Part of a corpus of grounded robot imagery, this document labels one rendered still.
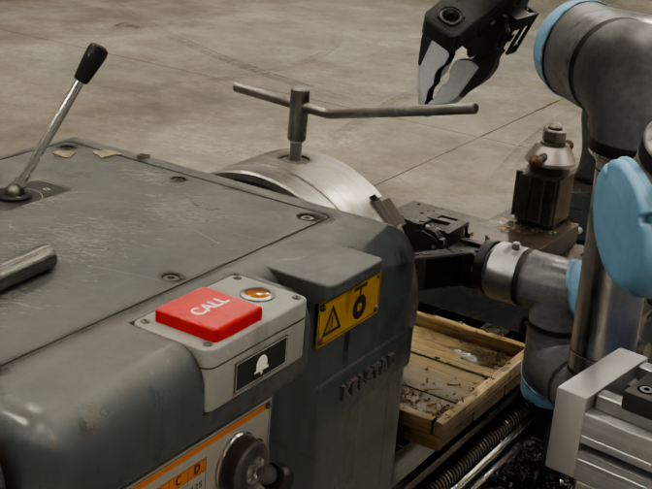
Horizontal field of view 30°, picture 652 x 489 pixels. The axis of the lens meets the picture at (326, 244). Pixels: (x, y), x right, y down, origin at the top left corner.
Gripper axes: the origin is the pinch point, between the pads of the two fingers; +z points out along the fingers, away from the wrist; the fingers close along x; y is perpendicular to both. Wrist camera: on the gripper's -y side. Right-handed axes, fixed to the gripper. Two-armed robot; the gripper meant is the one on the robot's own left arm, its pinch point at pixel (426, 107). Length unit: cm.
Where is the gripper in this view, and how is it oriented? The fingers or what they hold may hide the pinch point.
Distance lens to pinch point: 137.2
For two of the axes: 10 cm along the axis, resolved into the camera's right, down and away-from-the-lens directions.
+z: -4.2, 7.4, 5.2
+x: -7.3, -6.2, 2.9
